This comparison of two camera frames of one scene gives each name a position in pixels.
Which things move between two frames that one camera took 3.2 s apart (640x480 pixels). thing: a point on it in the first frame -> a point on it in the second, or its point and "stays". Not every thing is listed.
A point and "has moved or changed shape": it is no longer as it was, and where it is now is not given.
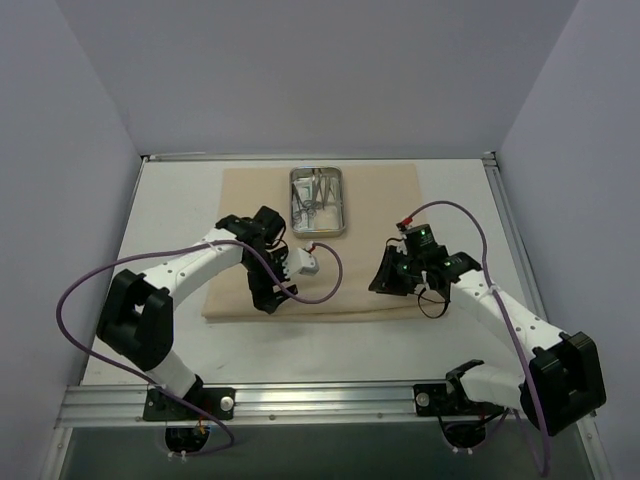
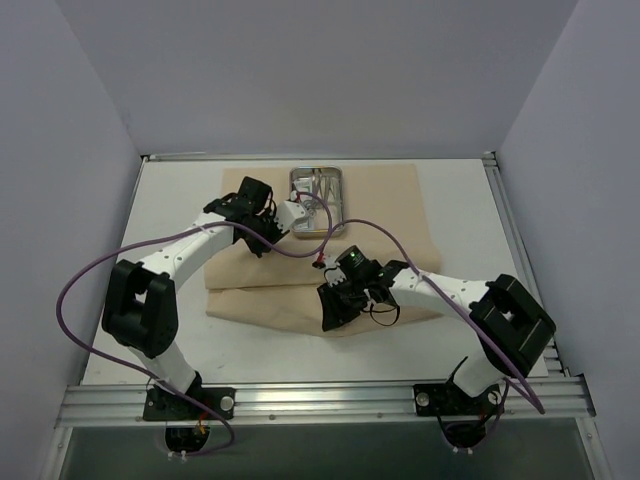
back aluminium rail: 433,155 stays
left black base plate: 216,401 stays
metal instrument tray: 317,201 stays
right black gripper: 400,272 -> 338,301
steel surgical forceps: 317,188 stays
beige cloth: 379,198 has moved or changed shape
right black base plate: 439,400 stays
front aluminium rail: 275,407 stays
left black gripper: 262,282 -> 265,233
